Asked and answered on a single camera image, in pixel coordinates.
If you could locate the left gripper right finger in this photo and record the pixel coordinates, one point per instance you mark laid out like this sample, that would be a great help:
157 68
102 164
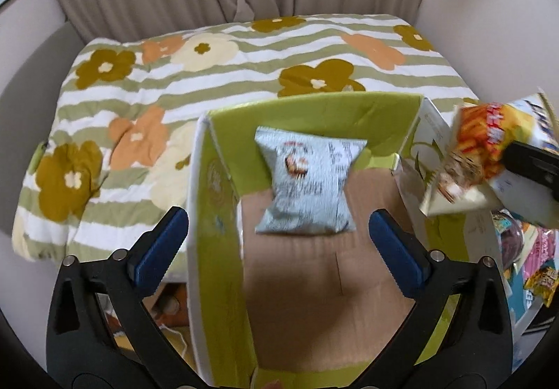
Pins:
458 332

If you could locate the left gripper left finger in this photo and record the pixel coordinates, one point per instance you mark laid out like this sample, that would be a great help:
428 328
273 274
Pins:
100 334

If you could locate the dark brown snack bag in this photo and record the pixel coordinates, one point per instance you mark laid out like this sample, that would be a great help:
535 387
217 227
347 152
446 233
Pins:
510 238

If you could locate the yellow pillows snack bag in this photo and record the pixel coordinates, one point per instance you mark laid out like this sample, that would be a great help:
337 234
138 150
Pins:
543 284

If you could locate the light blue white snack bag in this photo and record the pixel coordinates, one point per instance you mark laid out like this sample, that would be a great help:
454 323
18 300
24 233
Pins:
309 175

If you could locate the blue patterned table cloth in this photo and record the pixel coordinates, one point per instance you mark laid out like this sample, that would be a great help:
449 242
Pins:
523 305

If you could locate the green cardboard box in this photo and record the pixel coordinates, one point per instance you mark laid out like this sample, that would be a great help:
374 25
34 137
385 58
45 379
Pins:
310 311

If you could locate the floral striped bed duvet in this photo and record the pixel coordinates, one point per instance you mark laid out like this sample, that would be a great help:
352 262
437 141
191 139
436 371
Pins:
117 153

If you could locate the grey padded headboard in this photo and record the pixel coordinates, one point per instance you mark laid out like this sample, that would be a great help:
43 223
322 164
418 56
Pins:
27 111

